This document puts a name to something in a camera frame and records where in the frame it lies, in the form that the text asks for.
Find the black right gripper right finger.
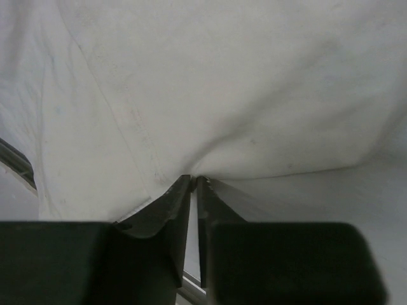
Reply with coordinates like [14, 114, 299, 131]
[197, 177, 387, 304]

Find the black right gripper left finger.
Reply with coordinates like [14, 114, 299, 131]
[1, 175, 191, 304]

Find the white t shirt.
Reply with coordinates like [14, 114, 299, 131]
[0, 0, 407, 223]

